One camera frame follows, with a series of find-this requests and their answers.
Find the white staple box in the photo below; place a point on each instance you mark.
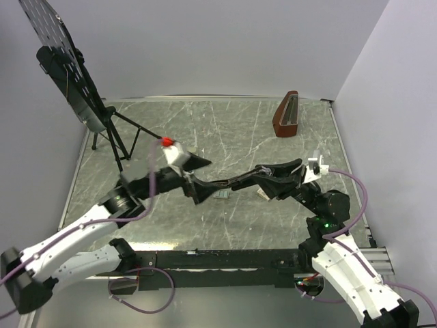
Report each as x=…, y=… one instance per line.
x=262, y=194

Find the grey staple strips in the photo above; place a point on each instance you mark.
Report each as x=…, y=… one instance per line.
x=222, y=194

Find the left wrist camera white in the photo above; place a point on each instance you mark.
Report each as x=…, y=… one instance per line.
x=175, y=153

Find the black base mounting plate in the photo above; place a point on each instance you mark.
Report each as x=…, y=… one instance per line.
x=280, y=268

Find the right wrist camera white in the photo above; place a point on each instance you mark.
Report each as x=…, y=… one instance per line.
x=315, y=162

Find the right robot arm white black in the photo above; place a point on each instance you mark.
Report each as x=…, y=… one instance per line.
x=331, y=250

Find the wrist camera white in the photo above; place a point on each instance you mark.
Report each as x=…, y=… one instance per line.
x=315, y=162
x=175, y=153

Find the brown wooden metronome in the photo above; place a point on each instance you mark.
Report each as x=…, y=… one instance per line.
x=285, y=119

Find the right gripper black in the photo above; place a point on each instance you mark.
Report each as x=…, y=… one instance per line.
x=278, y=180

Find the black perforated panel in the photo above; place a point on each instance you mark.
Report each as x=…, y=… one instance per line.
x=60, y=60

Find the black tripod stand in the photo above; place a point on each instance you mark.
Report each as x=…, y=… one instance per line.
x=120, y=152

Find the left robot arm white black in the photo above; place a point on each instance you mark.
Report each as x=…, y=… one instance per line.
x=32, y=276

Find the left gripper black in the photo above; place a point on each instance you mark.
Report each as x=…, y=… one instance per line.
x=201, y=190

